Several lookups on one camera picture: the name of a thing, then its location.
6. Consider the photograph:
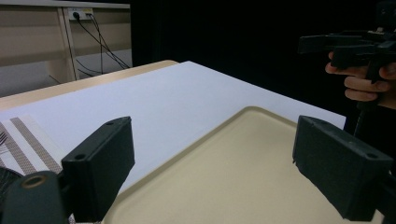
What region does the beige wooden shelf unit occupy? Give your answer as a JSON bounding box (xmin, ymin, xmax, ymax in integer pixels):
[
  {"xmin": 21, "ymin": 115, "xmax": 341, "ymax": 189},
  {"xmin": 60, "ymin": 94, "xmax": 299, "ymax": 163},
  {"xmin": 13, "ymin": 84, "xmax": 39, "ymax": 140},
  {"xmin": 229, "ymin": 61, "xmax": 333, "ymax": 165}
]
[{"xmin": 0, "ymin": 0, "xmax": 133, "ymax": 99}]

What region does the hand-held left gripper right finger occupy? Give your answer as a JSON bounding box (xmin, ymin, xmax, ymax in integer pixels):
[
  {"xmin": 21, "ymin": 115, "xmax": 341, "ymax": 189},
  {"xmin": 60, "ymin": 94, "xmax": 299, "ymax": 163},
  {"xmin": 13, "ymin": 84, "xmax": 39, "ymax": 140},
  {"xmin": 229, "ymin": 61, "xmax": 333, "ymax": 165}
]
[{"xmin": 291, "ymin": 115, "xmax": 394, "ymax": 222}]

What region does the black power cable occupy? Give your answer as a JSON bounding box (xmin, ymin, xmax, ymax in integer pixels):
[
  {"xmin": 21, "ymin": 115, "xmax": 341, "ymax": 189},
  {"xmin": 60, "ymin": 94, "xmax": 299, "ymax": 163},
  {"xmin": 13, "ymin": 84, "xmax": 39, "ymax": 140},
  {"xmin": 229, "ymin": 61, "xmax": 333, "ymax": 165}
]
[
  {"xmin": 72, "ymin": 11, "xmax": 131, "ymax": 70},
  {"xmin": 85, "ymin": 12, "xmax": 131, "ymax": 75}
]

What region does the striped woven placemat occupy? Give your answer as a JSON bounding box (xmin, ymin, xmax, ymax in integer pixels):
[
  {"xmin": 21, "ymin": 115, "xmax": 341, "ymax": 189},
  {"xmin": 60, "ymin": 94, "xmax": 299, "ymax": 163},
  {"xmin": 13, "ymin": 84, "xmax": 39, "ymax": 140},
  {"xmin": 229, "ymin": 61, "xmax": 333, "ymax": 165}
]
[{"xmin": 0, "ymin": 115, "xmax": 65, "ymax": 177}]

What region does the beige plastic tray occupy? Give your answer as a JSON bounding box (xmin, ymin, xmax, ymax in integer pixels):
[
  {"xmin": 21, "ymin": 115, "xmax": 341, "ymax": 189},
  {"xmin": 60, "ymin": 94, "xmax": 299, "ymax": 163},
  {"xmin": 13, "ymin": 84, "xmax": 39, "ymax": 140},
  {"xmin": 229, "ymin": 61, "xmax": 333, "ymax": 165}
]
[{"xmin": 102, "ymin": 105, "xmax": 385, "ymax": 224}]

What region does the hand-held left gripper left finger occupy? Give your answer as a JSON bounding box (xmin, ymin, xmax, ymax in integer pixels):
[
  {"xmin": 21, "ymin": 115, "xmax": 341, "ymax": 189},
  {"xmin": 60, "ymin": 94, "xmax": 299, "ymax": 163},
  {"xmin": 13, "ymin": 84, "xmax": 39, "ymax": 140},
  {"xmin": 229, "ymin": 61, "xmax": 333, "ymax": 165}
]
[{"xmin": 61, "ymin": 116, "xmax": 136, "ymax": 223}]

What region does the white wall power outlet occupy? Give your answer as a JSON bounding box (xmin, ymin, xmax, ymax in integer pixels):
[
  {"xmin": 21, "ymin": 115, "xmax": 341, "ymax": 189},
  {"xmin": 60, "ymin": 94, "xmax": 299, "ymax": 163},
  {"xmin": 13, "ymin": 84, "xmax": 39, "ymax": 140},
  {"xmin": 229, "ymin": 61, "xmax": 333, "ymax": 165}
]
[{"xmin": 66, "ymin": 7, "xmax": 94, "ymax": 21}]

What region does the metal fork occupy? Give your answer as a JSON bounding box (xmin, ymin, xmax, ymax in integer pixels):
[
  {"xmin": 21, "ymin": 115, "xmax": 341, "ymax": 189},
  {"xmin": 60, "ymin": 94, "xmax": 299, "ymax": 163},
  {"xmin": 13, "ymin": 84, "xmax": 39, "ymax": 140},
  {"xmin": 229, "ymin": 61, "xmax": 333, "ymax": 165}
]
[{"xmin": 0, "ymin": 131, "xmax": 9, "ymax": 155}]

